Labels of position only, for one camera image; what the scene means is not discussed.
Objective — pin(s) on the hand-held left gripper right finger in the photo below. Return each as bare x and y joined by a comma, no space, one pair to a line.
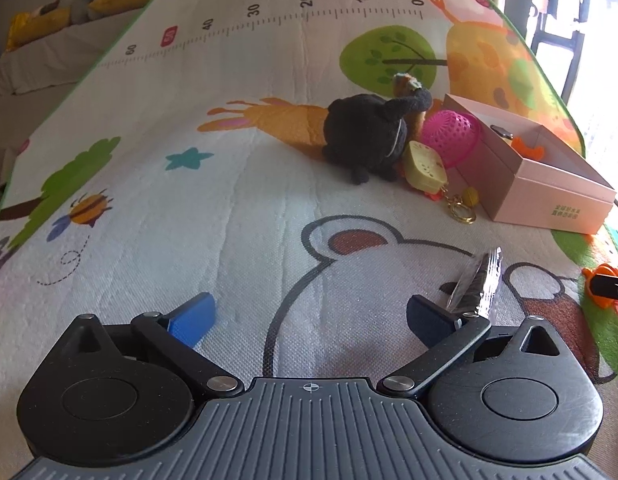
429,320

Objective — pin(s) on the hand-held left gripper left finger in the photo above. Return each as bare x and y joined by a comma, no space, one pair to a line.
191,320

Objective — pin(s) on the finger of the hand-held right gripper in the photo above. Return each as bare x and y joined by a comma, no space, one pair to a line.
609,272
611,292

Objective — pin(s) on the orange plastic shell half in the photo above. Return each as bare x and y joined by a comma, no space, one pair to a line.
587,275
529,151

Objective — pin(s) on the clear packet with dark contents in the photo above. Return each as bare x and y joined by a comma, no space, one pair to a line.
476,285

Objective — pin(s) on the pink cardboard box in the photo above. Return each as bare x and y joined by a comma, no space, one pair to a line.
554,200

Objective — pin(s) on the gold keyring with yellow ball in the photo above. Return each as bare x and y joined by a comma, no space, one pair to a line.
470,196

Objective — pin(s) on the yellow toy camera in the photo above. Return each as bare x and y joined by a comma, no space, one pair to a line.
424,165

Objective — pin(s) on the pink plastic strainer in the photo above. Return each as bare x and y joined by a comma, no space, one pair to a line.
449,132

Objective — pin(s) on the black plush toy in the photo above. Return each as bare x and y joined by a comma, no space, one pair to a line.
359,135

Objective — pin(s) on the colourful cartoon play mat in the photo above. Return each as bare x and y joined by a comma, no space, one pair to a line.
189,220

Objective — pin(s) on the grey covered sofa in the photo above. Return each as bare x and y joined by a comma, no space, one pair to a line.
49,60

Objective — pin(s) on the black window frame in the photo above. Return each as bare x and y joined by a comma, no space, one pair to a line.
544,35

